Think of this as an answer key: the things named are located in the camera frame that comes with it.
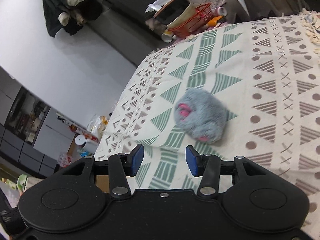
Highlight grey pink plush toy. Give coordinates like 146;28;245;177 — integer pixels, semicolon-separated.
174;88;227;144

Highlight white kettle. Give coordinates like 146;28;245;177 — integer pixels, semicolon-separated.
74;135;99;156

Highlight yellow white food bag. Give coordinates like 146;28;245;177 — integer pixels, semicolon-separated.
86;115;108;140

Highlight patterned cream green blanket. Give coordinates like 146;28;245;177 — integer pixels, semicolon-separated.
95;11;319;239

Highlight dark glass cabinet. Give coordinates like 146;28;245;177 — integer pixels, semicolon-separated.
4;87;50;146

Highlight red plastic basket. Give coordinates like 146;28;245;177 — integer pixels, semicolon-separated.
169;3;214;39

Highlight black cream round pot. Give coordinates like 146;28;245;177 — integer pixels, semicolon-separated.
154;0;196;29

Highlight hanging dark clothes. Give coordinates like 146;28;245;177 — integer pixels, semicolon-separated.
42;0;103;37

